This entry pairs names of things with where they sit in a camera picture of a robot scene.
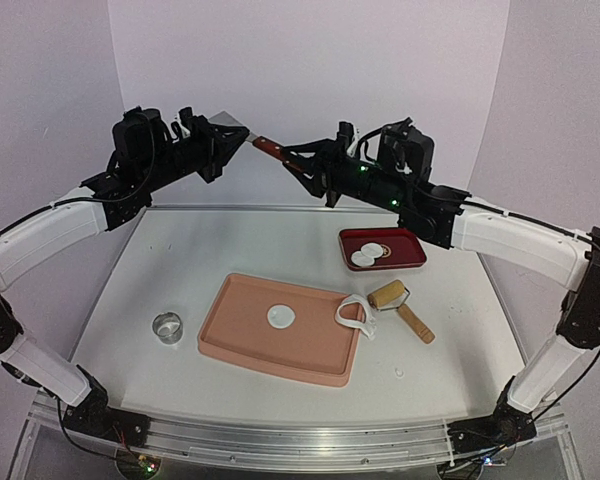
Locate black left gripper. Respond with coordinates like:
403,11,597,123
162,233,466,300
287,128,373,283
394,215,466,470
140,114,250,192

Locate metal scraper red handle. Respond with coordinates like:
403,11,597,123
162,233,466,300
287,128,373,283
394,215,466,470
210,111,291,166

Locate wooden rolling pin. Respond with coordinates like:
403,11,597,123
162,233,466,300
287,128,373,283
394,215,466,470
367,280,435,345

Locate round cut dough wrapper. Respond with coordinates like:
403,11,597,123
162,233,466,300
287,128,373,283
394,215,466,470
267,304,296,330

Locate white dough piece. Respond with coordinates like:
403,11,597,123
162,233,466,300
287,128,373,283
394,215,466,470
334,294,377,341

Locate pink plastic tray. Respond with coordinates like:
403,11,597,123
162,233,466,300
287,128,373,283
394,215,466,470
198,273,360,388

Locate round steel cutter ring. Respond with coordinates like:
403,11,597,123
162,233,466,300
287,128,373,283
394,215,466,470
152,312,185,346

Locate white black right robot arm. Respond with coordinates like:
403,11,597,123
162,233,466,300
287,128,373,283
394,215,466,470
257,120,600,454

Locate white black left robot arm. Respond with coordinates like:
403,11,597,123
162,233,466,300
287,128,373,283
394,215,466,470
0,107,251,447

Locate flat white dumpling wrapper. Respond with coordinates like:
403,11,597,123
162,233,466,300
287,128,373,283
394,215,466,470
360,242,384,259

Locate dark red square tray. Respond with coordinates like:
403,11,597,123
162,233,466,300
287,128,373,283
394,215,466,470
338,227,427,272

